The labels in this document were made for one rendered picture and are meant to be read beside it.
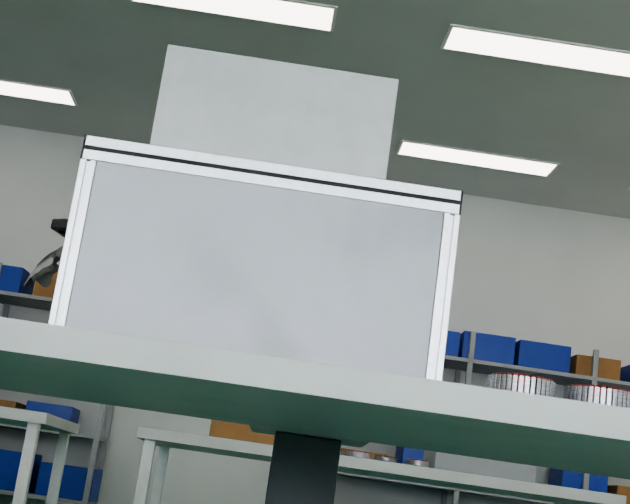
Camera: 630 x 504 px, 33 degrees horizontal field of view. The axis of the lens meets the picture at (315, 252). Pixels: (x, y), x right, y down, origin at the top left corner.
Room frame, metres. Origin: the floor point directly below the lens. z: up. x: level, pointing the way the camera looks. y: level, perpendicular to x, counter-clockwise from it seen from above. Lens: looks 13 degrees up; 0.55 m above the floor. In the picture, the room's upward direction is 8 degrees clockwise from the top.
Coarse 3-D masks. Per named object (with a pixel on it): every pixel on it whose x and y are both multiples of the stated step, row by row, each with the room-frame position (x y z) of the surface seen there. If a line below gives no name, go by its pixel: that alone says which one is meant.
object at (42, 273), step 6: (48, 258) 2.46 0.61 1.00; (42, 264) 2.45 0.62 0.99; (48, 264) 2.44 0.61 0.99; (54, 264) 2.45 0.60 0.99; (36, 270) 2.44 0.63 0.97; (42, 270) 2.44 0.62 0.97; (48, 270) 2.45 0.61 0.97; (54, 270) 2.47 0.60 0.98; (30, 276) 2.43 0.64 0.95; (36, 276) 2.44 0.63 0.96; (42, 276) 2.46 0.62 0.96; (48, 276) 2.47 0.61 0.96; (30, 282) 2.44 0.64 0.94; (42, 282) 2.47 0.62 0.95; (48, 282) 2.48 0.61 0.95
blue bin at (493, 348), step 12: (468, 336) 8.45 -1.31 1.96; (480, 336) 8.45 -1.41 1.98; (492, 336) 8.45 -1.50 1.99; (504, 336) 8.45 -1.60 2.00; (468, 348) 8.45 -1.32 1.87; (480, 348) 8.45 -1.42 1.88; (492, 348) 8.45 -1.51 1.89; (504, 348) 8.45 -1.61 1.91; (492, 360) 8.45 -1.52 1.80; (504, 360) 8.45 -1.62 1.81
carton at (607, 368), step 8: (576, 360) 8.49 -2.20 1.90; (584, 360) 8.49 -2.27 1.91; (600, 360) 8.49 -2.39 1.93; (608, 360) 8.49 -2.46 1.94; (616, 360) 8.49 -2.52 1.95; (576, 368) 8.49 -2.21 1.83; (584, 368) 8.49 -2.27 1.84; (600, 368) 8.49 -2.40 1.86; (608, 368) 8.49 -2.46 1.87; (616, 368) 8.49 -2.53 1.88; (600, 376) 8.49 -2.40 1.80; (608, 376) 8.49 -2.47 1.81; (616, 376) 8.49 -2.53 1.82
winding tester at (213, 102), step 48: (192, 48) 1.84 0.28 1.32; (192, 96) 1.84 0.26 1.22; (240, 96) 1.84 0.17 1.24; (288, 96) 1.84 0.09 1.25; (336, 96) 1.84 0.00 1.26; (384, 96) 1.85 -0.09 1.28; (192, 144) 1.84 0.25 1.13; (240, 144) 1.84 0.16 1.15; (288, 144) 1.84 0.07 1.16; (336, 144) 1.84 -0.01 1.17; (384, 144) 1.85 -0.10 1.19
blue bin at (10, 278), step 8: (8, 272) 8.35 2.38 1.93; (16, 272) 8.35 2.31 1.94; (24, 272) 8.41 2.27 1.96; (0, 280) 8.35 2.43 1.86; (8, 280) 8.35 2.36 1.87; (16, 280) 8.35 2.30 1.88; (24, 280) 8.45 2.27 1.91; (0, 288) 8.35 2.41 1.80; (8, 288) 8.35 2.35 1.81; (16, 288) 8.35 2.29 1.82; (24, 288) 8.50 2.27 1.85; (32, 288) 8.74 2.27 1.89
